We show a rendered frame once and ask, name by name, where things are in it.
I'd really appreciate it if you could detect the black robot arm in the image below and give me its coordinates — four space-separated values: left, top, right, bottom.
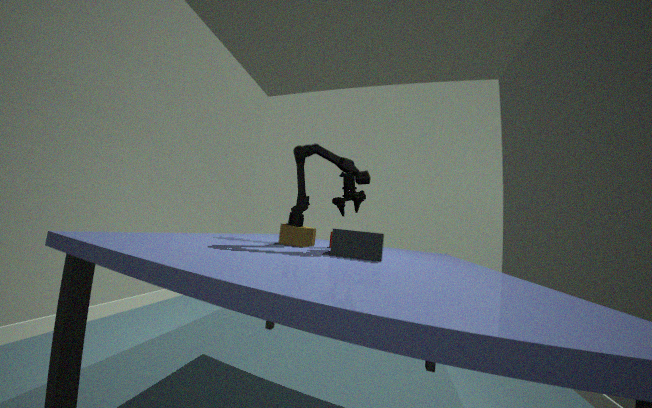
286 143 370 227

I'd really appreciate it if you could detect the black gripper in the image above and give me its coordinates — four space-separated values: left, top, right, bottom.
332 185 366 217

